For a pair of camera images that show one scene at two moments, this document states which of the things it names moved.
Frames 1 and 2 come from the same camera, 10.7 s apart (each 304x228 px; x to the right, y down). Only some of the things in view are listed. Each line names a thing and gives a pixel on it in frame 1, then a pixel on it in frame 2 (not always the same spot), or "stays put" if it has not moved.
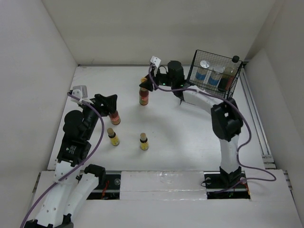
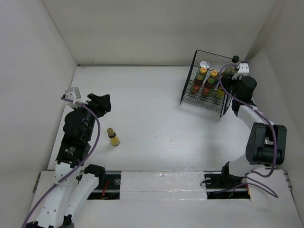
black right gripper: x=148 y=84 to x=227 y=82
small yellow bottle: x=144 y=142 to x=220 y=93
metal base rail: x=110 y=188 stays put
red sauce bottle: x=115 y=118 to x=208 y=85
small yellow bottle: x=114 y=139 stays put
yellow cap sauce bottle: x=143 y=94 to x=196 y=85
